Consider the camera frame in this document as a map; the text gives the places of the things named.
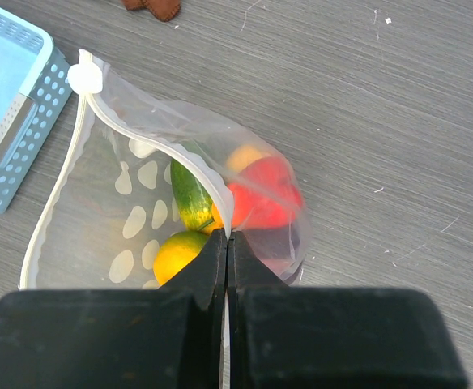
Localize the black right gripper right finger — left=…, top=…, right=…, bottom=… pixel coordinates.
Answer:
left=228, top=232, right=469, bottom=388

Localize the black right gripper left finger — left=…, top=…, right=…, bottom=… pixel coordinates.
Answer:
left=0, top=230, right=228, bottom=388

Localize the green yellow mango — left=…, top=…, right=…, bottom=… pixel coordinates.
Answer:
left=170, top=158, right=224, bottom=235

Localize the red bell pepper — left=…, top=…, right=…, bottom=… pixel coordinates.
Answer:
left=228, top=156, right=304, bottom=229

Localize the clear zip top bag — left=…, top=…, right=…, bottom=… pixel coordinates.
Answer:
left=20, top=49, right=311, bottom=289

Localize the yellow peach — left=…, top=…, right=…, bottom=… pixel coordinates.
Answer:
left=225, top=145, right=271, bottom=173

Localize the light blue plastic basket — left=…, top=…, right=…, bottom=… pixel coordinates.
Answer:
left=0, top=7, right=71, bottom=214

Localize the brown cloth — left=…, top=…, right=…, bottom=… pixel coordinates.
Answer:
left=121, top=0, right=181, bottom=22

